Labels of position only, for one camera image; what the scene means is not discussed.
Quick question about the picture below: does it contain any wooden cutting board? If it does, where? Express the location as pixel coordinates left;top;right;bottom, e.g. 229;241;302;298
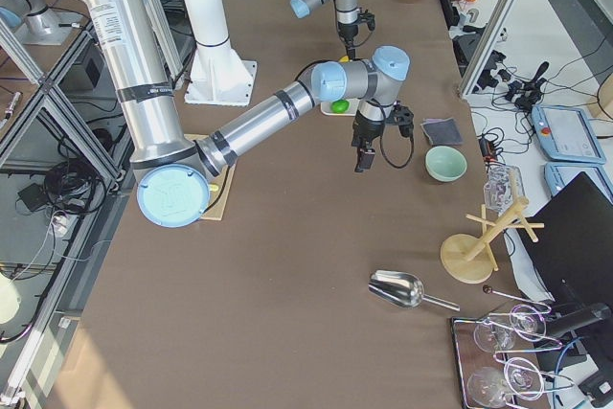
185;134;236;221

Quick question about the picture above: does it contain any aluminium frame post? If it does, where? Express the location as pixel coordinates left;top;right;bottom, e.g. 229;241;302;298
458;0;516;99

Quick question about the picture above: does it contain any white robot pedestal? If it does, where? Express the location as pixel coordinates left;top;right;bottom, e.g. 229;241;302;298
184;0;257;107

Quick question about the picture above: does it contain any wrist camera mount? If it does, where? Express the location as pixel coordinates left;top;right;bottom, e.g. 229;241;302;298
357;10;375;32
386;101;414;139

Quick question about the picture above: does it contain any black glass tray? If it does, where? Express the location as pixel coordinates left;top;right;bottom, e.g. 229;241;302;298
448;315;600;409

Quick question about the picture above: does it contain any grey folded cloth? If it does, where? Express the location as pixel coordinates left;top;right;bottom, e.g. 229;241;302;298
420;118;464;147

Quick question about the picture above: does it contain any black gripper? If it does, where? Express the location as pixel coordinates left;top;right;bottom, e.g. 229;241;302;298
336;22;359;59
351;116;384;173

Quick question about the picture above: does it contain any black monitor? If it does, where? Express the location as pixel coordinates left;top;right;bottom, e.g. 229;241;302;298
521;172;612;306

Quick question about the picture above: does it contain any wooden cup tree stand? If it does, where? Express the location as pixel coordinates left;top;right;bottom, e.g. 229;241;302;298
441;166;545;284

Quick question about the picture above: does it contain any cream rabbit tray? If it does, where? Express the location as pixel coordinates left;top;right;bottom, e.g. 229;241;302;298
320;98;359;117

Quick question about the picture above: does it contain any green lemon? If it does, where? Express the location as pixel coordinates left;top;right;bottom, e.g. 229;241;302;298
329;100;350;114

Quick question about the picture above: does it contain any metal scoop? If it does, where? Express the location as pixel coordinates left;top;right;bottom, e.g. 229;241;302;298
368;270;460;311

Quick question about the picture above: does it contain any green ceramic bowl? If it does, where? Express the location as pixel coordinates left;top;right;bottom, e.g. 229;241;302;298
425;146;467;182

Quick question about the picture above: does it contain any wine glass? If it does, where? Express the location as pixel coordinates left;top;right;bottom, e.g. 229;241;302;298
509;304;546;342

